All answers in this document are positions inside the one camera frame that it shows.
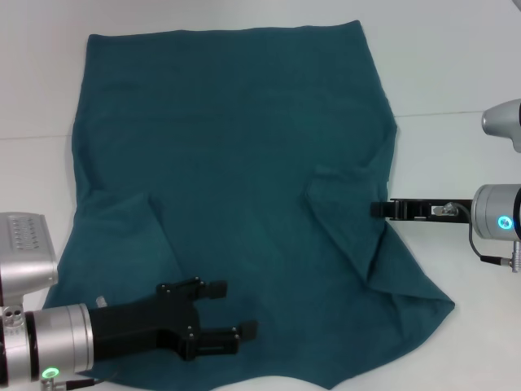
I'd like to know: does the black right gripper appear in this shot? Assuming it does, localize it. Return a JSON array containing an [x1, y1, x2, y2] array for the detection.
[[370, 197, 476, 226]]

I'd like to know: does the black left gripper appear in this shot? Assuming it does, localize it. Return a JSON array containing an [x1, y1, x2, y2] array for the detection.
[[87, 276, 261, 363]]

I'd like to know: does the teal blue shirt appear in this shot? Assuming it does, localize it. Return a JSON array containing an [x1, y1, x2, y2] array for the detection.
[[42, 20, 456, 390]]

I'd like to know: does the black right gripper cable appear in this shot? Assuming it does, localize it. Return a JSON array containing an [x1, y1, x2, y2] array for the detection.
[[445, 202, 516, 266]]

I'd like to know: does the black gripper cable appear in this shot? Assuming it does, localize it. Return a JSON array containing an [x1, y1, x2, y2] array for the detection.
[[40, 377, 107, 388], [445, 202, 516, 266]]

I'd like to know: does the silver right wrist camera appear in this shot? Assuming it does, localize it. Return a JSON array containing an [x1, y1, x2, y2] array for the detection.
[[481, 97, 521, 154]]

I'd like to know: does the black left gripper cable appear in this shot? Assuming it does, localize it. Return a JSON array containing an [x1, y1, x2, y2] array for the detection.
[[40, 377, 107, 388]]

